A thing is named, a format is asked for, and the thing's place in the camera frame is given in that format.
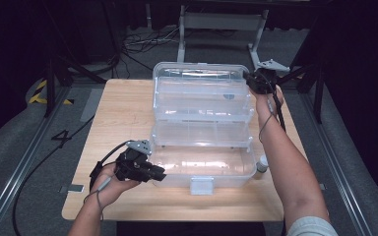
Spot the grey metal desk frame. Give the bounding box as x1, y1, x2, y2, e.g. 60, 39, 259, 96
175, 4, 270, 78

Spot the grey left wrist cord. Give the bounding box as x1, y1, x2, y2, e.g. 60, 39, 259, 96
83, 176, 112, 221

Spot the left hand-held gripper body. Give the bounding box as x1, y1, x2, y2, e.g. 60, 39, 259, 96
115, 140, 153, 182

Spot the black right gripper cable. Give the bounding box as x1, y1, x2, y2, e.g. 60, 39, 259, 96
273, 78, 288, 133

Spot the person's grey sleeve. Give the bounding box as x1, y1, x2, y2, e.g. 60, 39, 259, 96
286, 215, 340, 236

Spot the yellow black hazard tape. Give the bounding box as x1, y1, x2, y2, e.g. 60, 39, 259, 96
29, 79, 75, 106

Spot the grey wrist cord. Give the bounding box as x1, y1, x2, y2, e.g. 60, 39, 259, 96
258, 97, 277, 144
83, 176, 112, 221

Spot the grey right wrist cord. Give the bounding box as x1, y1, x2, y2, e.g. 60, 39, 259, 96
258, 97, 277, 144

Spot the person's right hand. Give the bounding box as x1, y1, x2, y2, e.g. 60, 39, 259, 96
249, 86, 284, 119

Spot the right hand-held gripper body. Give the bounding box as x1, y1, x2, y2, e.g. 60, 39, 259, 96
247, 59, 290, 95

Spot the tangle of floor cables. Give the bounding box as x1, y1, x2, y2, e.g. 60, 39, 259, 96
121, 27, 182, 82

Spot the black metal stand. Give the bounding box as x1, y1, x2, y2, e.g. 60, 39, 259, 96
43, 55, 107, 118
277, 63, 327, 125

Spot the small white bottle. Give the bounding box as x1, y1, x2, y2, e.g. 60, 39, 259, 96
255, 154, 270, 180

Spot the aluminium floor rail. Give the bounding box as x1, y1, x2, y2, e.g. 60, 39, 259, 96
0, 87, 72, 236
299, 92, 374, 236

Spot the clear plastic storage box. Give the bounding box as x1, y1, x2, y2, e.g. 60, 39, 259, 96
149, 61, 259, 197

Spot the person's left hand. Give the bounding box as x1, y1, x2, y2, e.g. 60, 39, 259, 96
93, 162, 142, 207

